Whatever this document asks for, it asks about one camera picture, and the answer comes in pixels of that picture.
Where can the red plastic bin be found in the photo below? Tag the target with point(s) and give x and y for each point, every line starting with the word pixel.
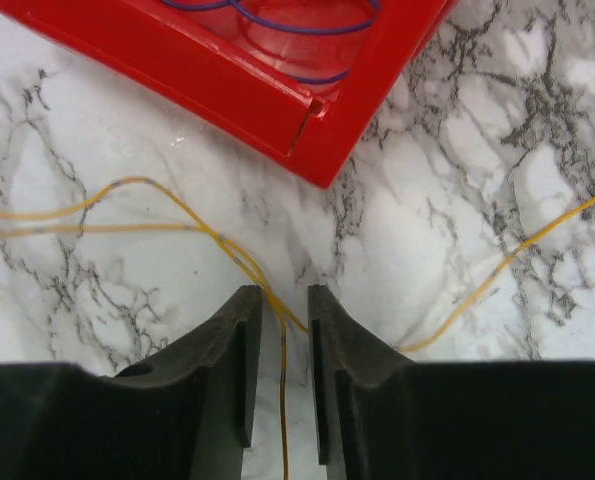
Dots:
pixel 298 81

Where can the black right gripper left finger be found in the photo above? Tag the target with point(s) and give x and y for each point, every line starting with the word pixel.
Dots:
pixel 185 412

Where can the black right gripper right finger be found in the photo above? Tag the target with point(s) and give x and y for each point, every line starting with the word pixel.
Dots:
pixel 381 415

